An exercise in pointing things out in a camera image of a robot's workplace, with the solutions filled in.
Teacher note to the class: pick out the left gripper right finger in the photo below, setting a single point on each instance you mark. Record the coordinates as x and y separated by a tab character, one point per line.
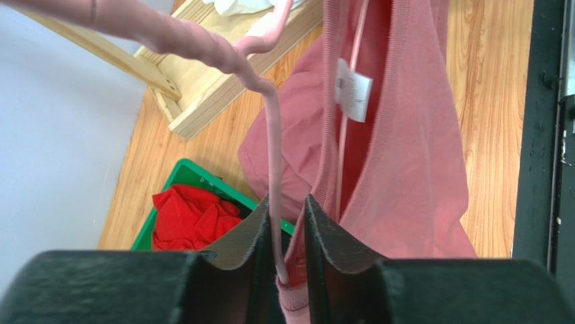
348	282

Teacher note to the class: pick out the red t shirt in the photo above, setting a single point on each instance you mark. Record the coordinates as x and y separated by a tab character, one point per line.
191	218

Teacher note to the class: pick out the pink t shirt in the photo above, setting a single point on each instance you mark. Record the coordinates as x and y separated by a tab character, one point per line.
404	185

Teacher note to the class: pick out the wooden clothes rack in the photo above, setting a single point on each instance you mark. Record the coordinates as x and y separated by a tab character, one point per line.
190	95

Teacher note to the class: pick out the white crumpled cloth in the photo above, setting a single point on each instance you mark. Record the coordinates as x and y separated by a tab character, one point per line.
227	8

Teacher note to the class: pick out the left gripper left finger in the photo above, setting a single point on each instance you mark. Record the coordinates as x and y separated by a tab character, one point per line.
227	282

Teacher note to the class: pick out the pink wire hanger taken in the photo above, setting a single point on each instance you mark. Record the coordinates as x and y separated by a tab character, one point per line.
166	34

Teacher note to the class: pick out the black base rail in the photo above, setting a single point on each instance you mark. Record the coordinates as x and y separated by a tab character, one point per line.
544	223

